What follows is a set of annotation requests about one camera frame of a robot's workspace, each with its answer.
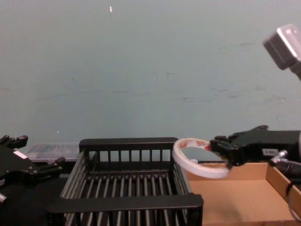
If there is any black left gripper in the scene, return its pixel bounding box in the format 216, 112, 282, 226
0, 135, 66, 189

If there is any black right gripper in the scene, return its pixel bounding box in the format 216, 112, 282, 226
209, 125, 301, 170

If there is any white tape roll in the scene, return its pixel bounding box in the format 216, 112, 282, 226
172, 137, 230, 180

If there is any clear plastic case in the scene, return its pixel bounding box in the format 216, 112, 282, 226
23, 142, 82, 163

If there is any shallow brown cardboard tray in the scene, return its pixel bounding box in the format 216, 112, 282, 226
185, 161, 301, 226

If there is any black rack with steel bars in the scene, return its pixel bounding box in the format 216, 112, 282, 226
46, 137, 204, 226

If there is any thin dark cable, silver plug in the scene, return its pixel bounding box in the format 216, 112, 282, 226
269, 149, 301, 222

